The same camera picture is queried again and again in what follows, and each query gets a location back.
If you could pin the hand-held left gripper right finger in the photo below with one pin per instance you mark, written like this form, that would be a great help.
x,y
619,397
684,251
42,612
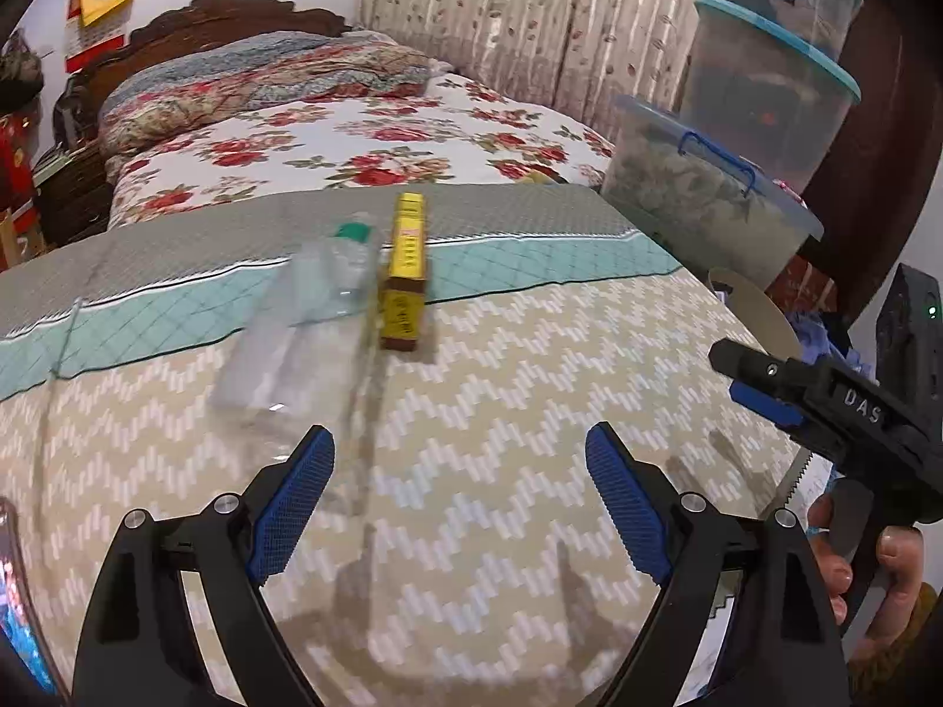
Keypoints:
x,y
630,508

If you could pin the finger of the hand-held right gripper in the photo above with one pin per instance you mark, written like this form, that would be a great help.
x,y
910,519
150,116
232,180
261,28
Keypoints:
x,y
773,409
766,372

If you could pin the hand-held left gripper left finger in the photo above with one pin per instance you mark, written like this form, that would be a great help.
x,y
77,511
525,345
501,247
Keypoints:
x,y
291,501

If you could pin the clear plastic bottle green cap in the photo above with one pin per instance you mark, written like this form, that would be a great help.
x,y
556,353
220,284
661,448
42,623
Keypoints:
x,y
309,309

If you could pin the person's right hand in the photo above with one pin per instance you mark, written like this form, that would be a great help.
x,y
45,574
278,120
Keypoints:
x,y
899,574

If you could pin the red brick pattern box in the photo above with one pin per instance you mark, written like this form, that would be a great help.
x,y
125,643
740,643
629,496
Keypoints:
x,y
803,287

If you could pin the zigzag patterned tablecloth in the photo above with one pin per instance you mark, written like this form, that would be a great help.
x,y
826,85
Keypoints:
x,y
471,420

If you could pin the yellow cardboard box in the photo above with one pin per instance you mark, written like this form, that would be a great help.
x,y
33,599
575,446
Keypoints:
x,y
404,272

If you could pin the clear storage box teal lid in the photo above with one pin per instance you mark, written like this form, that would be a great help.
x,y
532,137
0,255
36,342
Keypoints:
x,y
766,103

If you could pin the dark wooden cabinet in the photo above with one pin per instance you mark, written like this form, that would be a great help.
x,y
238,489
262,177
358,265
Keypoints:
x,y
884,125

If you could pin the smartphone with dark case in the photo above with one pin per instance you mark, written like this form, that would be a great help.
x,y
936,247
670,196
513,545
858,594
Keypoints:
x,y
22,596

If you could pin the floral bedsheet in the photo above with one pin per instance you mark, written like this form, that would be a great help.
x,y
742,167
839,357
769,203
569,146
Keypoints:
x,y
353,140

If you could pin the dark wooden nightstand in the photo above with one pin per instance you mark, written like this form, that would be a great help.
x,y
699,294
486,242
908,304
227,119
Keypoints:
x,y
74,195

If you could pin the leaf patterned curtain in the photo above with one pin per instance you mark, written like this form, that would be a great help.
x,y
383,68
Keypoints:
x,y
530,29

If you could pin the folded floral quilt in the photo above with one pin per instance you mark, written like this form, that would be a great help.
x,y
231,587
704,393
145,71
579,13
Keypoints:
x,y
258,77

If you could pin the red gift bag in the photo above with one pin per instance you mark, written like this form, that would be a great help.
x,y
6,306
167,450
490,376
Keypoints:
x,y
16,169

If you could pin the carved wooden headboard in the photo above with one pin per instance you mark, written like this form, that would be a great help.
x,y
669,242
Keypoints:
x,y
206,18

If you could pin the brown handbag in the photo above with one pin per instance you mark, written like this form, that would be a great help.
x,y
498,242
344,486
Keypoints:
x,y
18,70

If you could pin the red wall calendar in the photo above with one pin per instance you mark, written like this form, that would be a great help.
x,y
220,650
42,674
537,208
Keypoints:
x,y
77,44

